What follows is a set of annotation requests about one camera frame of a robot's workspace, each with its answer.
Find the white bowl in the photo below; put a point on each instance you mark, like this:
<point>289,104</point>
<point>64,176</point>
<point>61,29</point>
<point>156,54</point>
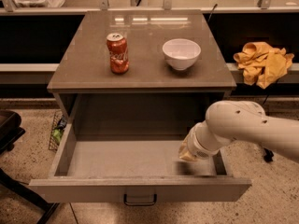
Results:
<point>181,53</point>

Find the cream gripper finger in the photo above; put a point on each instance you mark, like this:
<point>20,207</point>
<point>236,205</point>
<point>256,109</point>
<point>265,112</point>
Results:
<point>184,153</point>

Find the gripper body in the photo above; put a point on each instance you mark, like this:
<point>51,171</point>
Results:
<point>195,148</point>

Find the black chair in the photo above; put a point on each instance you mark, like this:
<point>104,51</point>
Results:
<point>10,129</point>

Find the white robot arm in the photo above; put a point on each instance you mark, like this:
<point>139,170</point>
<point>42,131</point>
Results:
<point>229,121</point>

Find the red soda can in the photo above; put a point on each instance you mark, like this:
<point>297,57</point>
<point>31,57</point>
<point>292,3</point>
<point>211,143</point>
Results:
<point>118,53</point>

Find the black stand base left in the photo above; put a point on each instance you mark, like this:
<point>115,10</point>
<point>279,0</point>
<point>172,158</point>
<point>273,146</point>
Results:
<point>28,195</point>

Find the grey drawer cabinet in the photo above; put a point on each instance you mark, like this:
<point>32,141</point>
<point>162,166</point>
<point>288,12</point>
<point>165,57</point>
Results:
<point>85,67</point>

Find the grey top drawer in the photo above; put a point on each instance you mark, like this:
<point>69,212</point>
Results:
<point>123,148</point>

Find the yellow crumpled cloth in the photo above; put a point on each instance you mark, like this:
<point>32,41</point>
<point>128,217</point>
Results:
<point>262,64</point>

